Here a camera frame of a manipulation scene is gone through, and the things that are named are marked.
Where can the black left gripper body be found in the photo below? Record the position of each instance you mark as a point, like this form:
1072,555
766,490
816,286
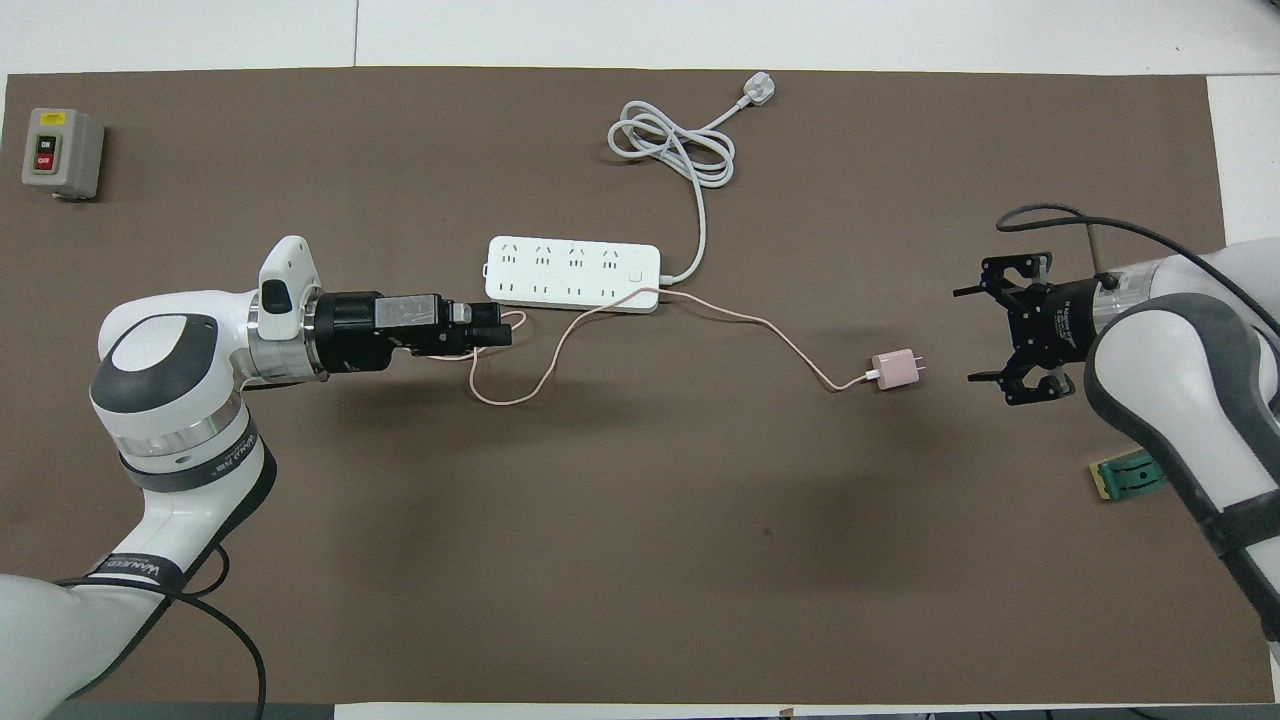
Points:
355,330

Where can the brown table mat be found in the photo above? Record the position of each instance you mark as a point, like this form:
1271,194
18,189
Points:
640,560

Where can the grey on-off switch box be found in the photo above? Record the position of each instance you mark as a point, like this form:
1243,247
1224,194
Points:
70,155

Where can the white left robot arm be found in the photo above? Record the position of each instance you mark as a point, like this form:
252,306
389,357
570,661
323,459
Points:
170,400

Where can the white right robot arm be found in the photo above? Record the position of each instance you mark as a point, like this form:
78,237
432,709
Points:
1170,360

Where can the white power strip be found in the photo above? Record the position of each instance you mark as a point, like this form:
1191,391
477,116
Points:
560,275

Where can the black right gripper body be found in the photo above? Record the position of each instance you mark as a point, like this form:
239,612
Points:
1060,318

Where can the green circuit board piece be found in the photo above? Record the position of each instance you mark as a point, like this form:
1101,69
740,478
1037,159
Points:
1125,478

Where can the pink charger adapter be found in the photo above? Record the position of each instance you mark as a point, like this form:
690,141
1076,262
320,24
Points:
895,370

